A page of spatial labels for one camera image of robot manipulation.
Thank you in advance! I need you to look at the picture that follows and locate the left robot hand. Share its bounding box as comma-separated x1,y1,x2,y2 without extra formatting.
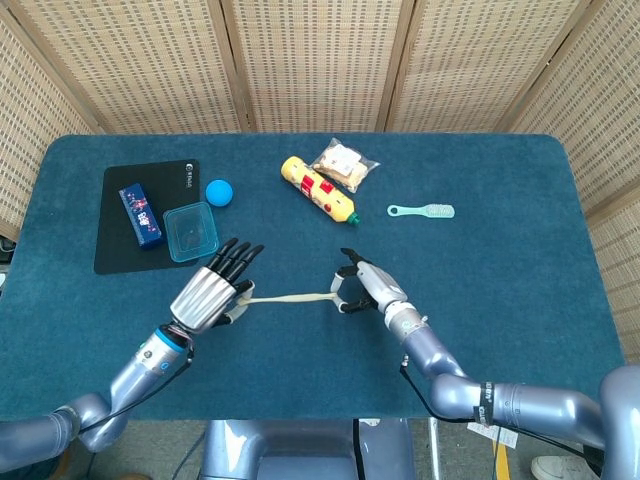
168,237,266,336

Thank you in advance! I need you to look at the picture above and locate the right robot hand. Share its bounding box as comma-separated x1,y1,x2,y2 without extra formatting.
329,247,409,317

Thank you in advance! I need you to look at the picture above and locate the pale yellow stick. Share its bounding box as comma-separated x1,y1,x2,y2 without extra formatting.
234,291,347,314

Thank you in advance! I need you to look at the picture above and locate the clear blue plastic lid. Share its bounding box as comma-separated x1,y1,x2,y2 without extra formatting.
162,201,223,264

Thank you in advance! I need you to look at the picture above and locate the mint green brush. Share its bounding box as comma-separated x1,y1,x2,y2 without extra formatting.
386,202,457,221

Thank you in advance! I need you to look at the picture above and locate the blue tablecloth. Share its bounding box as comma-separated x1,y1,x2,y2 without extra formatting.
0,132,627,422

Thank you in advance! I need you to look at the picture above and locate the dark blue printed box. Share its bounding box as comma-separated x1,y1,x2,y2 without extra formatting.
118,183,168,253

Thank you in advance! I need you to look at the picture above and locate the blue ball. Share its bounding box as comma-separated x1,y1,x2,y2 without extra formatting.
205,179,236,209

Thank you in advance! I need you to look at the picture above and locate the black mouse mat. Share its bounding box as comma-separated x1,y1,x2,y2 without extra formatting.
93,159,222,276

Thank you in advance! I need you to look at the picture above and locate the yellow bottle with green cap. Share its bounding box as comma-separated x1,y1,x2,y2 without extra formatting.
280,155,362,229

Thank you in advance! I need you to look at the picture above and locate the clear bag of bread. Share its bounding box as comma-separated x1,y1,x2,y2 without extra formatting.
310,138,382,196

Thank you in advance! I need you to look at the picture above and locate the grey-blue robot torso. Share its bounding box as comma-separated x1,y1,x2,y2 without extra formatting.
199,418,417,480

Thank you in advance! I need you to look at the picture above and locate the white paper tag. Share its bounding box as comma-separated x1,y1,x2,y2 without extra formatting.
467,422,519,447

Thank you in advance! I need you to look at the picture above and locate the woven folding screen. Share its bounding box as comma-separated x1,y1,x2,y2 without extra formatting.
0,0,640,366

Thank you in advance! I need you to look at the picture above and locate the white shoe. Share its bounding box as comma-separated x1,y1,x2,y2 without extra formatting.
530,454,602,480

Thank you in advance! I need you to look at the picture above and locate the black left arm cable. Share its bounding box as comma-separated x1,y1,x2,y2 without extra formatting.
78,343,196,437

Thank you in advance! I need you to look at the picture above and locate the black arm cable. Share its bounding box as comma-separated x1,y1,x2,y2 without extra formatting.
78,343,196,437
398,353,604,454

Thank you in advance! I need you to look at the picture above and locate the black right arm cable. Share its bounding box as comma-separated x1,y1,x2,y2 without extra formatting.
398,353,604,454

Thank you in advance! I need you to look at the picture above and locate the black velcro strap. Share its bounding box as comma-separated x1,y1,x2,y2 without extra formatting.
471,381,497,427

